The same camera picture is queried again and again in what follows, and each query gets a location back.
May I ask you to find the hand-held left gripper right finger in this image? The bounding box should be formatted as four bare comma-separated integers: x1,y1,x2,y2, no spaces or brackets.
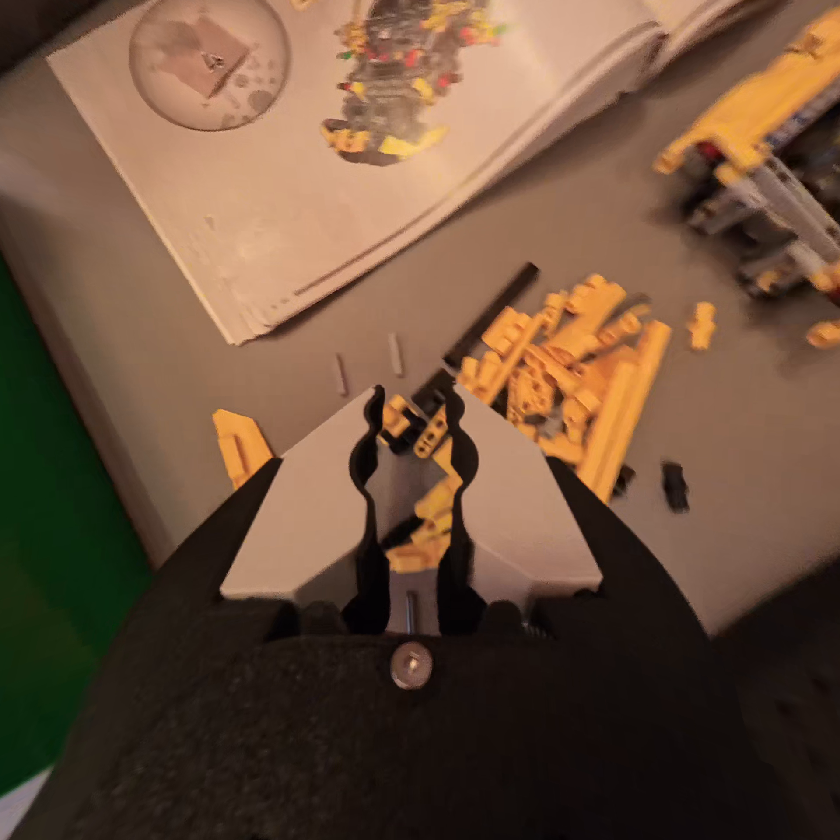
438,381,605,603

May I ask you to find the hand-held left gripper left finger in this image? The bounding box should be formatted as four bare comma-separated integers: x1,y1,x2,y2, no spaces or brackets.
218,384,388,602

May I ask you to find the pile of yellow brick parts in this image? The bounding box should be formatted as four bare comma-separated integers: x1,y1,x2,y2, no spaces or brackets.
381,272,673,575

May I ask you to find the green plastic bin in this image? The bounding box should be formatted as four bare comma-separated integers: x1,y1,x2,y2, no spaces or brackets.
0,252,155,798

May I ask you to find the instruction booklet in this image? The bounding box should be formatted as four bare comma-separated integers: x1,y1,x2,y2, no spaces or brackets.
46,0,788,347

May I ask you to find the yellow black brick car model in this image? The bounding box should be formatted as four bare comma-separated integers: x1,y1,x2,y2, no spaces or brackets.
653,7,840,299

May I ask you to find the grey desk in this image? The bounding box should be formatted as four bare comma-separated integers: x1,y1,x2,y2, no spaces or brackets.
0,0,840,657

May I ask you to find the small black brick part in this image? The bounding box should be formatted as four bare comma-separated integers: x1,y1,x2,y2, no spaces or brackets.
659,461,690,513

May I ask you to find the long black brick beam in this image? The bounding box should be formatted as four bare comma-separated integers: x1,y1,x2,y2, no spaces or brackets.
443,262,540,368

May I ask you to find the small yellow brick part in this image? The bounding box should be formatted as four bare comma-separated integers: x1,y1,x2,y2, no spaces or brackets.
686,301,718,350

